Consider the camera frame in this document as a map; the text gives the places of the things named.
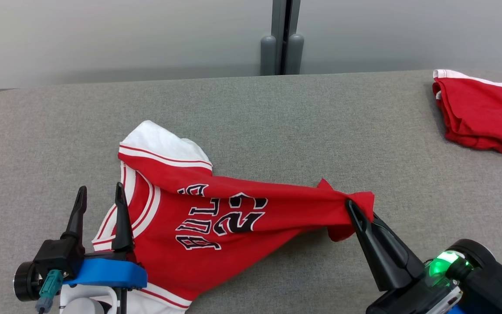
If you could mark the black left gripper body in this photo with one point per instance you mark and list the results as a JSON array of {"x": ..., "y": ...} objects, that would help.
[{"x": 26, "y": 283}]

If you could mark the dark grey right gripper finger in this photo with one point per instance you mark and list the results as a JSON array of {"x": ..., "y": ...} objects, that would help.
[
  {"x": 381, "y": 266},
  {"x": 403, "y": 250}
]

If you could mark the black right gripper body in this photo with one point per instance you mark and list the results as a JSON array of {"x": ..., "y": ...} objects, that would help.
[{"x": 408, "y": 301}]

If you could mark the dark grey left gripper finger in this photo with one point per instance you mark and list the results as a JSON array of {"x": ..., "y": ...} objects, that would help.
[
  {"x": 77, "y": 218},
  {"x": 122, "y": 226}
]

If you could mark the red basketball jersey number 23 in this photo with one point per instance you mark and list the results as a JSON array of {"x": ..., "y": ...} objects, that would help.
[{"x": 233, "y": 244}]

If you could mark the red shorts with white trim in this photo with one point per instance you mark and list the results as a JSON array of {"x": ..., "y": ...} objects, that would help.
[{"x": 482, "y": 113}]

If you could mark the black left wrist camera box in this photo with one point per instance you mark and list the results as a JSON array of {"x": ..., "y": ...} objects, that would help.
[{"x": 57, "y": 257}]

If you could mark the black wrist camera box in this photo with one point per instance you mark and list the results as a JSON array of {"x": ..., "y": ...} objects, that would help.
[
  {"x": 57, "y": 257},
  {"x": 499, "y": 288}
]

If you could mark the blue left camera bracket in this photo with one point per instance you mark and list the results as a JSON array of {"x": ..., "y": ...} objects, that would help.
[{"x": 107, "y": 272}]

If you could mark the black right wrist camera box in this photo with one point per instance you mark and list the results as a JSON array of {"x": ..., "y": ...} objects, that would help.
[{"x": 499, "y": 288}]

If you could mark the grey partition post with feet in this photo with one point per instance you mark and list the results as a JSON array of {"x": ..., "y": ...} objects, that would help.
[{"x": 268, "y": 52}]

